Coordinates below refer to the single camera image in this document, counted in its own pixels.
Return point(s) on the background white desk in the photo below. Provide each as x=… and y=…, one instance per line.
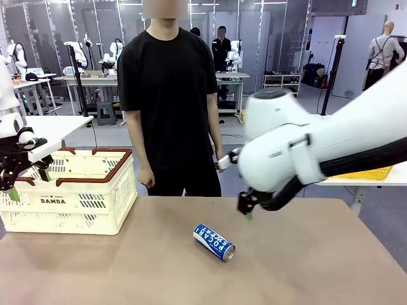
x=92, y=79
x=233, y=76

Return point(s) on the person's right hand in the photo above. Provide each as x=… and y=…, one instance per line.
x=146, y=177

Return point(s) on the white shoe rack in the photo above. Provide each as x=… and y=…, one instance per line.
x=281, y=85

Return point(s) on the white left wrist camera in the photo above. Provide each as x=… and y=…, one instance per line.
x=44, y=154

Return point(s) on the person's left forearm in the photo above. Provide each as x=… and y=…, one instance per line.
x=216, y=143

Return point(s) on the person in black t-shirt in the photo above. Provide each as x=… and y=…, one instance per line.
x=165, y=95

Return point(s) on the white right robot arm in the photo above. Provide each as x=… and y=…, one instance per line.
x=276, y=159

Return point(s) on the person's left hand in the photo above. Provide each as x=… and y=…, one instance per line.
x=220, y=155

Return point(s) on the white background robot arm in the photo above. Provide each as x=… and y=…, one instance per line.
x=78, y=52
x=234, y=54
x=16, y=55
x=113, y=54

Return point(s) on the small yellow basket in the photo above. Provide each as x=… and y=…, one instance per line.
x=242, y=117

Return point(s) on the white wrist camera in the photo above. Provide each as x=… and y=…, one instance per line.
x=223, y=163
x=44, y=154

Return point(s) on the black camera stand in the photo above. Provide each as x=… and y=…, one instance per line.
x=78, y=83

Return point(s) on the white table beside basket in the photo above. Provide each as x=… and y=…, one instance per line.
x=57, y=127

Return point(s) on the black bags pile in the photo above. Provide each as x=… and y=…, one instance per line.
x=313, y=76

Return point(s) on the person's right forearm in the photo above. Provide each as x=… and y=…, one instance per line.
x=141, y=152

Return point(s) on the blue Pocari Sweat can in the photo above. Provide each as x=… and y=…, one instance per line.
x=213, y=243

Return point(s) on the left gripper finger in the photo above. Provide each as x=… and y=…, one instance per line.
x=44, y=165
x=8, y=182

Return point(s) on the large yellow plastic basket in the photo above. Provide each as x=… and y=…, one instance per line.
x=375, y=173

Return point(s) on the mannequin with grey apron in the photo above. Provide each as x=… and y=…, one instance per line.
x=381, y=47

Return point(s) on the white side table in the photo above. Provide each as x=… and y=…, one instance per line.
x=365, y=182

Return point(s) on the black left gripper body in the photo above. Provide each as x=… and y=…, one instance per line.
x=12, y=157

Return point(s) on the cream plastic shopping basket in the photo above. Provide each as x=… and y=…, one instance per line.
x=79, y=219

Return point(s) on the grey plastic stool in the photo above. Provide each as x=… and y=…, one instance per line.
x=106, y=113

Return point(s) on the background person in black jacket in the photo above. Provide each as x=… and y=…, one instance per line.
x=221, y=51

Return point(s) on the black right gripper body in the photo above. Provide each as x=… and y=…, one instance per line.
x=259, y=198

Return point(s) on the black tripod with white light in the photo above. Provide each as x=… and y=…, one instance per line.
x=334, y=70

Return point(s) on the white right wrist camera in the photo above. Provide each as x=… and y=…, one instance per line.
x=223, y=163

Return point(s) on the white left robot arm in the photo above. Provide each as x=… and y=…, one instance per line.
x=9, y=124

